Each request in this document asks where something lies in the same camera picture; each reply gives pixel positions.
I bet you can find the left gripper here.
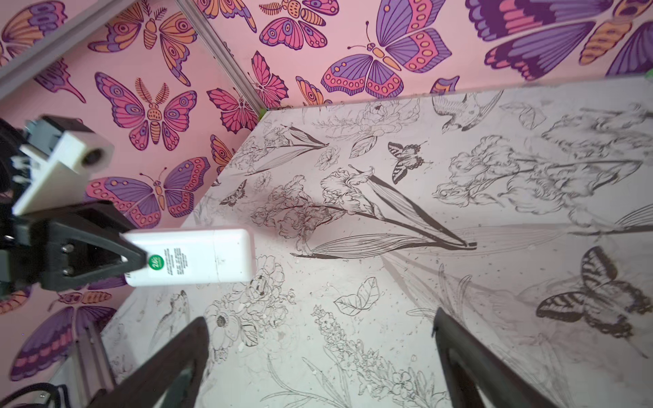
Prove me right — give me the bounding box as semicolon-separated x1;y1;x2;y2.
1;119;146;300

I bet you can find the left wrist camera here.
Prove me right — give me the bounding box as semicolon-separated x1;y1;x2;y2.
11;116;115;216

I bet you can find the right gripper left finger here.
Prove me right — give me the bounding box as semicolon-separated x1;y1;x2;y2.
90;317;209;408

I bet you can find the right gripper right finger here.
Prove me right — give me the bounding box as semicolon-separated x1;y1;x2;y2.
432;308;554;408

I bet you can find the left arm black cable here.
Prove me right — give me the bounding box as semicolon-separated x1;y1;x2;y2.
0;381;72;408

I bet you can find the white remote with green sticker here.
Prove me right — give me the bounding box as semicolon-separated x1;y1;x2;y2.
122;228;256;287

